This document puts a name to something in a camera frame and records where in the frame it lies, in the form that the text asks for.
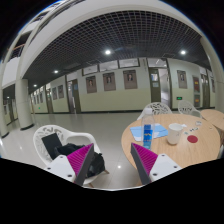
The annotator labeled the framed portrait poster left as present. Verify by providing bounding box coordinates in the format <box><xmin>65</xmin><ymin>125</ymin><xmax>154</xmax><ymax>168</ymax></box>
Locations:
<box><xmin>86</xmin><ymin>76</ymin><xmax>97</xmax><ymax>93</ymax></box>

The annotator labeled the white plastic chair far right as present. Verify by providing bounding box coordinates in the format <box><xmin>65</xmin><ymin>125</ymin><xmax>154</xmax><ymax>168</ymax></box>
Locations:
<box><xmin>178</xmin><ymin>100</ymin><xmax>201</xmax><ymax>117</ymax></box>

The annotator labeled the framed portrait poster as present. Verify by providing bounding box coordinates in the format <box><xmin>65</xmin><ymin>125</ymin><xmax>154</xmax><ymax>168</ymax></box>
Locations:
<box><xmin>123</xmin><ymin>70</ymin><xmax>137</xmax><ymax>89</ymax></box>
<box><xmin>103</xmin><ymin>72</ymin><xmax>116</xmax><ymax>91</ymax></box>
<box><xmin>86</xmin><ymin>76</ymin><xmax>97</xmax><ymax>93</ymax></box>

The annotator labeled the red round coaster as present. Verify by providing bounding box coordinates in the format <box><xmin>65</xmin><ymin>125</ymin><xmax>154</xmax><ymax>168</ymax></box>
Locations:
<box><xmin>187</xmin><ymin>135</ymin><xmax>198</xmax><ymax>143</ymax></box>

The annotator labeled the white plastic chair behind table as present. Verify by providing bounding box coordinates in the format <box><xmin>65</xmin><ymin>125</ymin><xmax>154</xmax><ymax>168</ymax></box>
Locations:
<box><xmin>138</xmin><ymin>102</ymin><xmax>172</xmax><ymax>120</ymax></box>

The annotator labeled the black bag on chair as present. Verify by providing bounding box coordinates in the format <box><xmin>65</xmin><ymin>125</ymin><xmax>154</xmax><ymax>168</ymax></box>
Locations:
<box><xmin>42</xmin><ymin>133</ymin><xmax>105</xmax><ymax>178</ymax></box>

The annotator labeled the open doorway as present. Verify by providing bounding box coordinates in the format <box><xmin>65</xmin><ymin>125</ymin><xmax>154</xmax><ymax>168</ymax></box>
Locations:
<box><xmin>149</xmin><ymin>68</ymin><xmax>171</xmax><ymax>107</ymax></box>

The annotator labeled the framed poster far right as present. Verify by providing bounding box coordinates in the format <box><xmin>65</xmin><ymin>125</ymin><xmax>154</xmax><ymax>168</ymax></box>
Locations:
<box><xmin>177</xmin><ymin>70</ymin><xmax>187</xmax><ymax>89</ymax></box>

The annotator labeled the white round pillar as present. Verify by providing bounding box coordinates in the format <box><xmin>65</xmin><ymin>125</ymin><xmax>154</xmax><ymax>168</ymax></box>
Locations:
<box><xmin>15</xmin><ymin>79</ymin><xmax>34</xmax><ymax>130</ymax></box>

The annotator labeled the round wooden table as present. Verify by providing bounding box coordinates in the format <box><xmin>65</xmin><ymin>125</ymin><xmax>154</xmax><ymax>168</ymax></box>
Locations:
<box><xmin>201</xmin><ymin>109</ymin><xmax>224</xmax><ymax>142</ymax></box>
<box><xmin>120</xmin><ymin>113</ymin><xmax>222</xmax><ymax>170</ymax></box>

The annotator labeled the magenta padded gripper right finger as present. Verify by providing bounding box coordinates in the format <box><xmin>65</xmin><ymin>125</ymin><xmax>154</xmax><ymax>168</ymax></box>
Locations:
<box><xmin>131</xmin><ymin>143</ymin><xmax>181</xmax><ymax>185</ymax></box>

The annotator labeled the clear plastic water bottle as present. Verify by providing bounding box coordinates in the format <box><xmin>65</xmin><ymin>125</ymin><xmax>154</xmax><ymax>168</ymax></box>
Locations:
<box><xmin>142</xmin><ymin>108</ymin><xmax>155</xmax><ymax>149</ymax></box>

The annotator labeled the white paper cup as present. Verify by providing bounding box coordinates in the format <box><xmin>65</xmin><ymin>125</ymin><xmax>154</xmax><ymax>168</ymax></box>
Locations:
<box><xmin>167</xmin><ymin>123</ymin><xmax>186</xmax><ymax>145</ymax></box>

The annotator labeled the framed portrait poster middle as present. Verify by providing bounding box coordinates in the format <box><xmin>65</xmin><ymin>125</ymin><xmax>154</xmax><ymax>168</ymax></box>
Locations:
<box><xmin>103</xmin><ymin>72</ymin><xmax>116</xmax><ymax>91</ymax></box>

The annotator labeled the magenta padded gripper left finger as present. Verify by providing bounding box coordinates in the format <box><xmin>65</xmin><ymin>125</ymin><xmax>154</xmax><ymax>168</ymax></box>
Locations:
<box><xmin>45</xmin><ymin>143</ymin><xmax>94</xmax><ymax>186</ymax></box>

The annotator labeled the framed portrait poster right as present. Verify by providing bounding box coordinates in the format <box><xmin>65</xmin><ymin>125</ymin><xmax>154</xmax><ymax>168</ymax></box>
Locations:
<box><xmin>123</xmin><ymin>70</ymin><xmax>137</xmax><ymax>89</ymax></box>

